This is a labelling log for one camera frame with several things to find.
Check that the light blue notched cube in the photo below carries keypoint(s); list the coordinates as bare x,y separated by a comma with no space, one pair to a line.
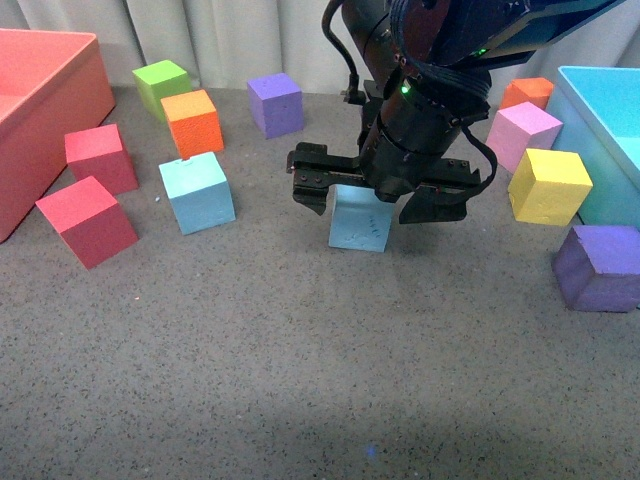
199,192

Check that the orange foam cube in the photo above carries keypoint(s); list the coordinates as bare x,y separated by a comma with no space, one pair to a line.
194,123

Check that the pink plastic bin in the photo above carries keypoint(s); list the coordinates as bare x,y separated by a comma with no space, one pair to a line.
52,83

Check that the yellow foam cube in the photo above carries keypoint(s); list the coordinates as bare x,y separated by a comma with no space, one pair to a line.
548,187

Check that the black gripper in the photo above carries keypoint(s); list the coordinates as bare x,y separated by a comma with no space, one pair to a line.
439,187

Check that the purple foam cube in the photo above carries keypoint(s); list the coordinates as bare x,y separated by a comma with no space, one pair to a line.
276,104
597,268

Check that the purple foam cube front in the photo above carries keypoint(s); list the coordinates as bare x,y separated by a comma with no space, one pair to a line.
597,268

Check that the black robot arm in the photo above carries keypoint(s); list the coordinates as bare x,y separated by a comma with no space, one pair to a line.
430,65

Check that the light blue plastic bin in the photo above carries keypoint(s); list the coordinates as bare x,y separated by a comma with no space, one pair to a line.
599,109

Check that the grey curtain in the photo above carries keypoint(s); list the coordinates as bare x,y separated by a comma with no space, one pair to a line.
222,44

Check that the light blue scratched cube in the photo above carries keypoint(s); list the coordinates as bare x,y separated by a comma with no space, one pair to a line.
360,221

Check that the dark red foam cube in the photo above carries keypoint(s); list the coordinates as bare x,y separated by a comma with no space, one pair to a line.
100,152

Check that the orange foam block right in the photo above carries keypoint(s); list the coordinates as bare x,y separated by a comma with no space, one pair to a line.
534,90

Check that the green foam cube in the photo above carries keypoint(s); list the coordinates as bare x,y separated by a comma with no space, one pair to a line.
160,80

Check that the pink foam cube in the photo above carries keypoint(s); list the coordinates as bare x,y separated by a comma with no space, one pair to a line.
519,127

